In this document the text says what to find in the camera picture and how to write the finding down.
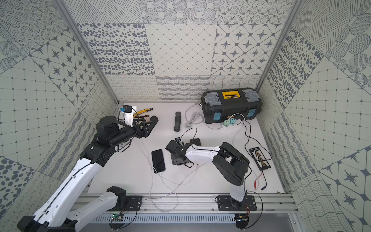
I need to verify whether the black phone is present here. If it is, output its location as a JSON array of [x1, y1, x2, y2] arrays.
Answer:
[[151, 149, 166, 174]]

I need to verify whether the black plastic toolbox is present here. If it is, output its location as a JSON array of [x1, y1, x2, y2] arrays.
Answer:
[[201, 88, 262, 124]]

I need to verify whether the light green USB charger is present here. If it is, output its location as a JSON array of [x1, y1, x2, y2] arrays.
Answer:
[[223, 120, 230, 127]]

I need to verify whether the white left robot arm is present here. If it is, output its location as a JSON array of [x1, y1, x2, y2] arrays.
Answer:
[[17, 116, 158, 232]]

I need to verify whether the white phone charging cable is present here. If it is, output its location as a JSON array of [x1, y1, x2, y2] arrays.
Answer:
[[156, 163, 203, 201]]

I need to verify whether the black terminal board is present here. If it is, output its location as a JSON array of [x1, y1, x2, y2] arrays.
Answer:
[[249, 147, 271, 171]]

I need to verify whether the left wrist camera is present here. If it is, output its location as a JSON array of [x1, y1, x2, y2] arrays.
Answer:
[[120, 105, 137, 126]]

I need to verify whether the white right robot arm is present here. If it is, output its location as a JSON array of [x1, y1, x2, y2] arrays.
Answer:
[[166, 140, 250, 203]]

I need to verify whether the black ribbed handle tube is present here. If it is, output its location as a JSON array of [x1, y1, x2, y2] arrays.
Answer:
[[174, 112, 181, 132]]

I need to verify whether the pink case phone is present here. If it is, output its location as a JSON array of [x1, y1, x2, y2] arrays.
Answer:
[[190, 138, 202, 146]]

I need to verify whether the white power strip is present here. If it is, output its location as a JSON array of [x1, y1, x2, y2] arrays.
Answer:
[[223, 119, 243, 128]]

